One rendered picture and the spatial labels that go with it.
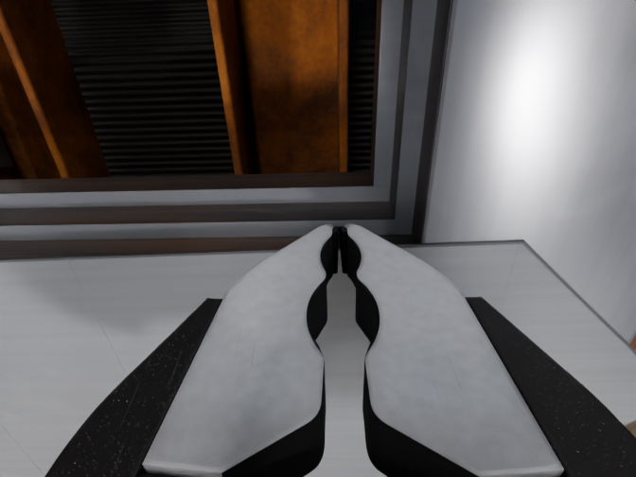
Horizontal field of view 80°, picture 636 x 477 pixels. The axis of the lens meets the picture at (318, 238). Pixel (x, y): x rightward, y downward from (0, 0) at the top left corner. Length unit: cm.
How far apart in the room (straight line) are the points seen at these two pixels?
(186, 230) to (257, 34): 17
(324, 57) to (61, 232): 20
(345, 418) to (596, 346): 11
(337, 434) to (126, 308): 12
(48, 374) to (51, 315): 4
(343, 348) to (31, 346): 14
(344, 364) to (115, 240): 11
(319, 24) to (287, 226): 18
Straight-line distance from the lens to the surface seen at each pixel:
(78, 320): 19
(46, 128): 32
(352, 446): 23
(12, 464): 31
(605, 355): 20
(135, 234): 17
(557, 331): 18
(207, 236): 16
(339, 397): 19
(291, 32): 30
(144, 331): 18
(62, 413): 25
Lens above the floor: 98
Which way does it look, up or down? 58 degrees down
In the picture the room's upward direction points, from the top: 177 degrees counter-clockwise
